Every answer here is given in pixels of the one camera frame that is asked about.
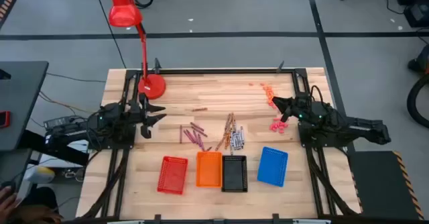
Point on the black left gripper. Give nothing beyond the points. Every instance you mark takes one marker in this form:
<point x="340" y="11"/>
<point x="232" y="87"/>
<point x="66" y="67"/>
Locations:
<point x="144" y="115"/>

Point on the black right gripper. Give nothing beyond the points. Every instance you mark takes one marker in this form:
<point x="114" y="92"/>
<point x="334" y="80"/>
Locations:
<point x="301" y="106"/>

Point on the purple crayon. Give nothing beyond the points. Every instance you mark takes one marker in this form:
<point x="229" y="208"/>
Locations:
<point x="196" y="138"/>
<point x="201" y="141"/>
<point x="181" y="134"/>
<point x="199" y="109"/>
<point x="189" y="136"/>
<point x="197" y="126"/>
<point x="199" y="132"/>

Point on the black crayon grey wrapper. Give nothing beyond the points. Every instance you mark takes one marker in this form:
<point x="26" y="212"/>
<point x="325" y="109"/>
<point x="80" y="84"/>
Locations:
<point x="232" y="145"/>
<point x="231" y="141"/>
<point x="239" y="137"/>
<point x="236" y="139"/>

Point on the orange plastic basket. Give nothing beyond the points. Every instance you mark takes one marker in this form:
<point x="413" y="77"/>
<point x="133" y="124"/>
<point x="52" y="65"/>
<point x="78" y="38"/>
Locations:
<point x="209" y="169"/>

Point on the person's forearm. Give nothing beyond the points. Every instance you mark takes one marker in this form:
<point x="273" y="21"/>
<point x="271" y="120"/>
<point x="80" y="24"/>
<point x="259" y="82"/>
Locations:
<point x="37" y="215"/>

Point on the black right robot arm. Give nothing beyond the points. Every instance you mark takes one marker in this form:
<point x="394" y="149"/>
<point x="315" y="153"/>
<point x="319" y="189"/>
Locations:
<point x="352" y="126"/>

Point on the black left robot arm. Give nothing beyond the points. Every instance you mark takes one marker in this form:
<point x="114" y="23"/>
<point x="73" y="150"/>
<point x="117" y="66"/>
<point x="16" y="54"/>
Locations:
<point x="110" y="123"/>

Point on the blue plastic basket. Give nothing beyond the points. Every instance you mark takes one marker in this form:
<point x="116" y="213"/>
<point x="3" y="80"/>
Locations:
<point x="272" y="167"/>

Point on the red plastic basket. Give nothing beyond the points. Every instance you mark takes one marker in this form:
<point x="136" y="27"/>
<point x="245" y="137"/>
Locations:
<point x="172" y="175"/>

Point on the black plastic basket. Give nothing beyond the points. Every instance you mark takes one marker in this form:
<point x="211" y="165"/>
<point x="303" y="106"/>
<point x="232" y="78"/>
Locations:
<point x="234" y="173"/>

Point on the black power adapter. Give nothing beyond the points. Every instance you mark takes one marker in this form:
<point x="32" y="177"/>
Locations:
<point x="57" y="122"/>

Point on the white box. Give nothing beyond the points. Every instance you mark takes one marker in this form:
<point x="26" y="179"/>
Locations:
<point x="60" y="162"/>

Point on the red desk lamp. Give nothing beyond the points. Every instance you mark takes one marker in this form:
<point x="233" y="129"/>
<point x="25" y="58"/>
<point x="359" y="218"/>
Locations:
<point x="124" y="12"/>

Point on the black platform striped edge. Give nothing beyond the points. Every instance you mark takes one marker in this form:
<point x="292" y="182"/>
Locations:
<point x="375" y="183"/>

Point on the yellow white object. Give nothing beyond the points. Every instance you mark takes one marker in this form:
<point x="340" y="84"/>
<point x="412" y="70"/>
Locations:
<point x="40" y="175"/>

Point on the black desk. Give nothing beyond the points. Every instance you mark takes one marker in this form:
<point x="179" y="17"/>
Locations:
<point x="20" y="100"/>

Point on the black box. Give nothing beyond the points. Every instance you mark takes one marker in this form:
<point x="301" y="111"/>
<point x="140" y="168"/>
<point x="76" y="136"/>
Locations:
<point x="417" y="12"/>

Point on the person's hand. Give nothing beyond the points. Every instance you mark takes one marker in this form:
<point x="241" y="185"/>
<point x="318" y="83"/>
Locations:
<point x="6" y="200"/>

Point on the black aluminium table frame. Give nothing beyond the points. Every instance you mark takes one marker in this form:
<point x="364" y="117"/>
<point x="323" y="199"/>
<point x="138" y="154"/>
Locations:
<point x="214" y="71"/>

